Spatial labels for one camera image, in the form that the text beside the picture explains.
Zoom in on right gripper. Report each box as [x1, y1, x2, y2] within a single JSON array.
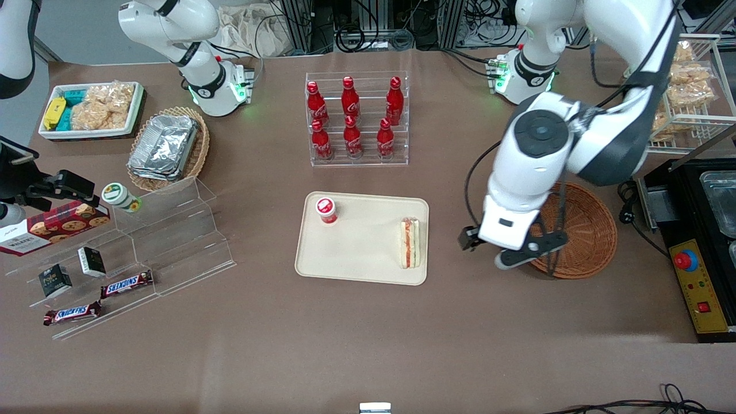
[[0, 137, 99, 212]]

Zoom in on red tartan cookie box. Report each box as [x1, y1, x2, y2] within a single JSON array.
[[0, 200, 112, 258]]

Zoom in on triangle sandwich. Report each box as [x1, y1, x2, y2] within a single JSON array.
[[400, 216, 422, 270]]

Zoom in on black floor cables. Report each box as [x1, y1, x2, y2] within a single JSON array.
[[543, 383, 736, 414]]

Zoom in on beige cloth bag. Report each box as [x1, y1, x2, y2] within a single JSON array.
[[214, 5, 291, 59]]

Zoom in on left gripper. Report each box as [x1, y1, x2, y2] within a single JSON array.
[[458, 194, 547, 251]]

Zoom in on clear bag of rice crackers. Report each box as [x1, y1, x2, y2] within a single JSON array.
[[70, 83, 136, 132]]

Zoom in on Snickers chocolate bar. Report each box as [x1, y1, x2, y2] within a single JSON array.
[[99, 269, 155, 300], [43, 300, 103, 327]]

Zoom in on oval wicker basket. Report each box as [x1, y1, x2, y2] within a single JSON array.
[[126, 106, 211, 193]]

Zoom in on aluminium profile frame post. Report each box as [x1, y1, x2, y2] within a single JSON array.
[[281, 0, 315, 56], [436, 0, 467, 49]]

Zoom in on round brown wicker basket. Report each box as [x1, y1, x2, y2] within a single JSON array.
[[528, 182, 619, 281]]

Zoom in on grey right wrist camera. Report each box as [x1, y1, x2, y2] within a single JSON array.
[[0, 202, 27, 229]]

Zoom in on clear acrylic bottle rack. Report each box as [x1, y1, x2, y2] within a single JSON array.
[[304, 71, 411, 168]]

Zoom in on black machine with yellow panel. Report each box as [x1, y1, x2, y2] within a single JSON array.
[[637, 154, 736, 344]]

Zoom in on coiled black background cables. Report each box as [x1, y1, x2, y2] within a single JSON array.
[[335, 23, 416, 53]]

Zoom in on clear acrylic tiered shelf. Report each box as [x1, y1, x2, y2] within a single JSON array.
[[5, 175, 237, 342]]

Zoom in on white rectangular snack bin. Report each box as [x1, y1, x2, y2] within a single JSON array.
[[38, 81, 146, 141]]

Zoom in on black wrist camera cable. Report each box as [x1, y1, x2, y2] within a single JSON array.
[[465, 0, 686, 277]]

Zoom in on white wire rack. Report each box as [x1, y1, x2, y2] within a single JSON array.
[[623, 33, 736, 156]]

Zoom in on beige plastic tray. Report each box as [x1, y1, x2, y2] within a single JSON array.
[[294, 191, 431, 286]]

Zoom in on small black carton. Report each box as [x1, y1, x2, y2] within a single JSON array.
[[38, 263, 74, 299], [77, 246, 108, 278]]

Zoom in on red lidded cup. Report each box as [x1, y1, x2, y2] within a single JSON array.
[[314, 197, 339, 226]]

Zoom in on red cola bottle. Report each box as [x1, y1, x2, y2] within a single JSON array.
[[341, 76, 361, 123], [306, 81, 330, 128], [385, 76, 405, 127], [343, 116, 364, 160], [310, 119, 334, 161], [376, 118, 396, 160]]

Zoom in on black power cable with plug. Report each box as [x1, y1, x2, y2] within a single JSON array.
[[616, 179, 672, 258]]

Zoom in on green lidded yogurt cup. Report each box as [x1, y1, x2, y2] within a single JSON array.
[[101, 182, 143, 214]]

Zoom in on red emergency stop button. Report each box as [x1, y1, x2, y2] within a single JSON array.
[[673, 250, 700, 273]]

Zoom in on yellow snack packet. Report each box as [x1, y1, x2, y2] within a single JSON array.
[[43, 97, 67, 131]]

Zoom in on aluminium foil container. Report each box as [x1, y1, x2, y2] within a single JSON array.
[[133, 114, 200, 174], [127, 161, 186, 183]]

